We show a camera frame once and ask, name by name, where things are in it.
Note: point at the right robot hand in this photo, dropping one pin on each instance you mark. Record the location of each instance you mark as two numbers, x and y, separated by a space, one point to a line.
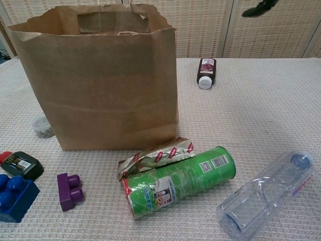
260 7

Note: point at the gold red foil wrapper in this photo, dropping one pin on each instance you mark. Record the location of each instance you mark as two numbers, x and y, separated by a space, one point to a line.
155 154

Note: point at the green chip can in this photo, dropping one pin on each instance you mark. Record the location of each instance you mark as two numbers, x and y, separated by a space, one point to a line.
188 175

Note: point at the clear plastic bottle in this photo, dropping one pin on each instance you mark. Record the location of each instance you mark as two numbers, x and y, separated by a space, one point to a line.
263 195

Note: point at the dark purple juice bottle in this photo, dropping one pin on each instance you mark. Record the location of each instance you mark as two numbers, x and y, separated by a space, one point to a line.
206 69

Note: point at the brown paper bag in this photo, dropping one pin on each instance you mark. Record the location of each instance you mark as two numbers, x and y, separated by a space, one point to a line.
100 88

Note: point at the black bottle red cap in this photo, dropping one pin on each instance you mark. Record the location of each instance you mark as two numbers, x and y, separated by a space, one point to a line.
22 165

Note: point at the white woven tablecloth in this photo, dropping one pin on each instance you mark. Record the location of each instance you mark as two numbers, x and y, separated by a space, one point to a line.
100 175

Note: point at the clear container of clips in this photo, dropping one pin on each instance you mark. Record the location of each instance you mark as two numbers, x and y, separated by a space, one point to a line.
41 126

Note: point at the purple toy building block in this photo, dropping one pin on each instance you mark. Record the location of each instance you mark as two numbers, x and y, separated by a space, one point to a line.
65 190

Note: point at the blue toy building block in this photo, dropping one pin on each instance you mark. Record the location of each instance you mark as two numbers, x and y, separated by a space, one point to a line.
20 200

